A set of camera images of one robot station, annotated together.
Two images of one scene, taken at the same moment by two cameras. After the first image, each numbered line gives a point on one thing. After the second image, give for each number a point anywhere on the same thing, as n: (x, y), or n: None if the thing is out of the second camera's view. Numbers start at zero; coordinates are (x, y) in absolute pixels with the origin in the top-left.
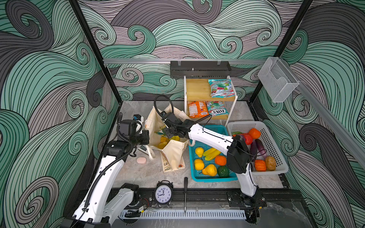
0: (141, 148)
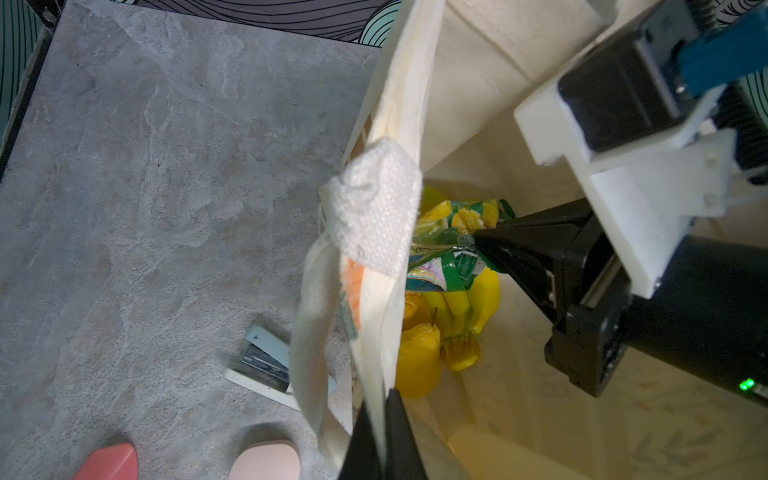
0: (265, 367)
